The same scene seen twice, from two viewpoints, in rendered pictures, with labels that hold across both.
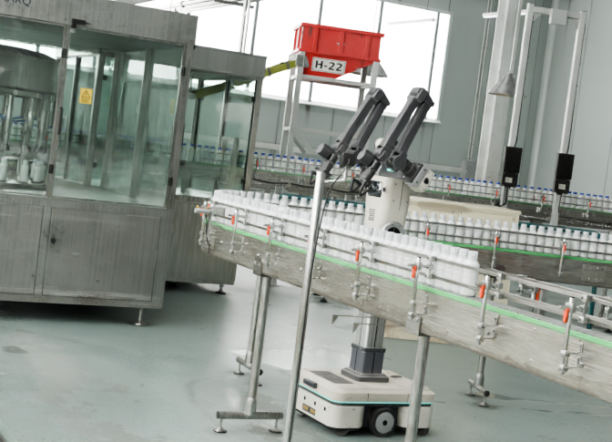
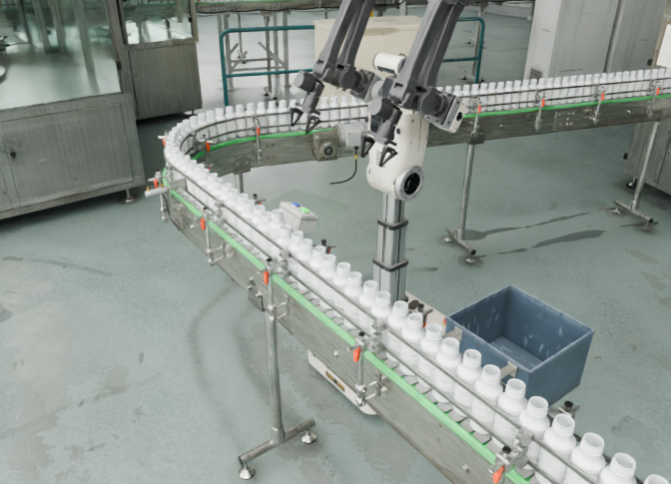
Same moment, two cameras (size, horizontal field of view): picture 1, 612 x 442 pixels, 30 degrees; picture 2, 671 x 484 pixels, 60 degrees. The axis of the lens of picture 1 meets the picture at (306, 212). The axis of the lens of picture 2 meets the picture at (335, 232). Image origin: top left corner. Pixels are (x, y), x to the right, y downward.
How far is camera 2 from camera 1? 4.06 m
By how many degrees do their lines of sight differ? 27
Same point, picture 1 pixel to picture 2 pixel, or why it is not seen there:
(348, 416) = not seen: hidden behind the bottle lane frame
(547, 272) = (523, 128)
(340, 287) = (431, 445)
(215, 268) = (184, 99)
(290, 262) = (313, 328)
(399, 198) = (417, 137)
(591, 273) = (563, 120)
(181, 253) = (153, 93)
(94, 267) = (67, 167)
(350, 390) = not seen: hidden behind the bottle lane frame
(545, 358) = not seen: outside the picture
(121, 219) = (79, 115)
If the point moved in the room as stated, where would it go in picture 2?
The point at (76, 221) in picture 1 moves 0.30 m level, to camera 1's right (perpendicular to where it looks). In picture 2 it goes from (31, 129) to (77, 126)
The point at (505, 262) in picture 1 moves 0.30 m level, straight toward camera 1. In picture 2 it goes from (485, 126) to (497, 142)
